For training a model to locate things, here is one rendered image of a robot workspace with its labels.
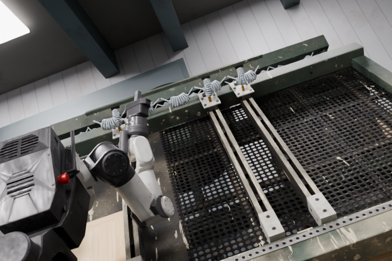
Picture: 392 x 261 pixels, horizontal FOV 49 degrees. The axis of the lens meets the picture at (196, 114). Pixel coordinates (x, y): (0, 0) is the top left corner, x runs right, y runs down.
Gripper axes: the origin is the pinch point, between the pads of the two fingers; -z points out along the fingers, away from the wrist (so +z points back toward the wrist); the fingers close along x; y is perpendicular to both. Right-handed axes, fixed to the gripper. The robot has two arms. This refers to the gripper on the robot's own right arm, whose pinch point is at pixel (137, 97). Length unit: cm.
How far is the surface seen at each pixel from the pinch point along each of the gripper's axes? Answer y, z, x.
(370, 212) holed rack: 52, 52, -66
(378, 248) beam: 54, 64, -66
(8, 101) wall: 124, -197, 379
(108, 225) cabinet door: 19, 43, 37
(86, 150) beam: 34, -10, 78
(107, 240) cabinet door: 16, 51, 33
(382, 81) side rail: 109, -28, -71
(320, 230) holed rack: 42, 57, -51
